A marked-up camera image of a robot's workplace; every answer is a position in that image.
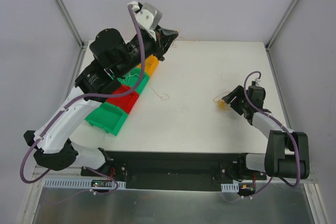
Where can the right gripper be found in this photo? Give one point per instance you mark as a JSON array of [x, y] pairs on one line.
[[240, 100]]

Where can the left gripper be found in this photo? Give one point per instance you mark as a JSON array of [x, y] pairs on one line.
[[159, 43]]

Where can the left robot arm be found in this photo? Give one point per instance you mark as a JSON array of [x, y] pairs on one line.
[[113, 59]]

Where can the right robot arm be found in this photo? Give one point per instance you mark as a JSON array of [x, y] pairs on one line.
[[287, 151]]

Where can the orange plastic bin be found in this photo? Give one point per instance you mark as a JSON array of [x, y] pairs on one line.
[[151, 64]]

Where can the upper green plastic bin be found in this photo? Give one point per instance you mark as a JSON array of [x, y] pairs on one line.
[[131, 78]]

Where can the green plastic bin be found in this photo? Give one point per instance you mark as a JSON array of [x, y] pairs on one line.
[[107, 117], [131, 78]]

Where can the red plastic bin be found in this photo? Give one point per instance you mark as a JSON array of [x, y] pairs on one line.
[[127, 102]]

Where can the lower green plastic bin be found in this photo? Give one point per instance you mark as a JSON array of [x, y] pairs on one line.
[[107, 117]]

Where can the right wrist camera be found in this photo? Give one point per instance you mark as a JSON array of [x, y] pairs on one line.
[[256, 81]]

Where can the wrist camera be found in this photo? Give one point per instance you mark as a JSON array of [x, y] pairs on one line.
[[256, 81], [147, 15]]

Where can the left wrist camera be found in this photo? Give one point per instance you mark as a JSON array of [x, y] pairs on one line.
[[147, 15]]

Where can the left aluminium frame post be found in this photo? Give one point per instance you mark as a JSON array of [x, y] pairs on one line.
[[70, 23]]

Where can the aluminium frame post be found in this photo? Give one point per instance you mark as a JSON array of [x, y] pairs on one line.
[[284, 19], [70, 23]]

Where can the right white cable duct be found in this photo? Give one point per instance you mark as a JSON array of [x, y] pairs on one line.
[[230, 188]]

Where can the white cable duct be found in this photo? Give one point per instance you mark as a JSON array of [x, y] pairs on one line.
[[230, 188], [74, 183]]

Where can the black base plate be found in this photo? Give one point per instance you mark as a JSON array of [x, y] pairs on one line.
[[178, 171]]

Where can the right aluminium frame post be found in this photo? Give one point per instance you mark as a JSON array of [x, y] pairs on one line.
[[284, 19]]

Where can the aluminium rail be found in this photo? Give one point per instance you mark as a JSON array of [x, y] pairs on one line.
[[68, 172]]

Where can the left white cable duct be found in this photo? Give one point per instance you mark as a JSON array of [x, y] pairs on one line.
[[74, 183]]

